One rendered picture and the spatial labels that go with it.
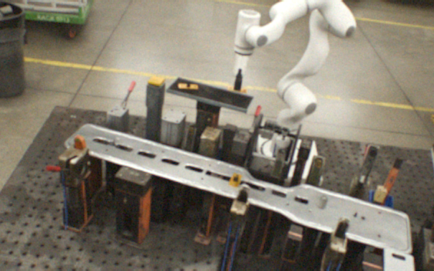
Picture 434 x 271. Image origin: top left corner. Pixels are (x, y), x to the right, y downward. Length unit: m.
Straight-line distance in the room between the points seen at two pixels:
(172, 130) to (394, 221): 0.93
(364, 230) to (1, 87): 3.32
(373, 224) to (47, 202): 1.34
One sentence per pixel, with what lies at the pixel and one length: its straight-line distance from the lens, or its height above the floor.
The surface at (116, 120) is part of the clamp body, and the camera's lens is 2.02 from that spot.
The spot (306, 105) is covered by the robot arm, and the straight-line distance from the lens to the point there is 2.14.
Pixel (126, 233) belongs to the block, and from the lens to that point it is 1.90.
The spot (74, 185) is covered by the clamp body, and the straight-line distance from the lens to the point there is 1.81.
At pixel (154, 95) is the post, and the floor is 1.10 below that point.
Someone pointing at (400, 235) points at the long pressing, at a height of 1.00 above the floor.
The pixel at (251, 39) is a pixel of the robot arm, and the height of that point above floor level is 1.48.
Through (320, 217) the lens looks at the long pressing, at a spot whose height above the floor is 1.00.
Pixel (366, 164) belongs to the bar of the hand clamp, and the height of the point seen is 1.14.
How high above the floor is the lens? 2.11
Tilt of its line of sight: 33 degrees down
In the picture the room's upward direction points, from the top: 9 degrees clockwise
